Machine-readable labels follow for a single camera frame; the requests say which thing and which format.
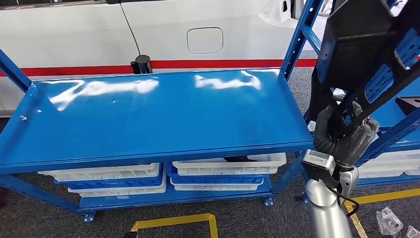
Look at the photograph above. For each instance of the black round post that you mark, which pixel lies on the black round post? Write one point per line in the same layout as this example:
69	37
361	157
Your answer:
141	64

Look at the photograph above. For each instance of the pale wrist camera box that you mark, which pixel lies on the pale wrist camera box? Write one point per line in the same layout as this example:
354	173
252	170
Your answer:
318	161

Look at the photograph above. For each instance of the long black plastic part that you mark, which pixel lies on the long black plastic part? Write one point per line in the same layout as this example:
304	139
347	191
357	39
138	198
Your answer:
354	49

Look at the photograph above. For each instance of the white moulded housing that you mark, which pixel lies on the white moulded housing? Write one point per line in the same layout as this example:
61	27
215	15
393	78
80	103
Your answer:
275	13

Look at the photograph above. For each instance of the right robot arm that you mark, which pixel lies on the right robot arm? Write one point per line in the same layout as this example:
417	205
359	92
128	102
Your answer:
328	213

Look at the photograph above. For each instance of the clear plastic parts bag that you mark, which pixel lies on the clear plastic parts bag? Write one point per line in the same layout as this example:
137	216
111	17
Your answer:
413	232
389	221

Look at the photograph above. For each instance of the blue steel shelf rack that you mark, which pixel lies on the blue steel shelf rack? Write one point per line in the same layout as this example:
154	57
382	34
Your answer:
393	134
147	115

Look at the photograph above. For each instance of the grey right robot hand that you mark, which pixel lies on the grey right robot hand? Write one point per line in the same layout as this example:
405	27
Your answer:
357	141

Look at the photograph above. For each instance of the small white bolt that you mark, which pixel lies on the small white bolt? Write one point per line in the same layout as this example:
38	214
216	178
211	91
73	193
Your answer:
23	118

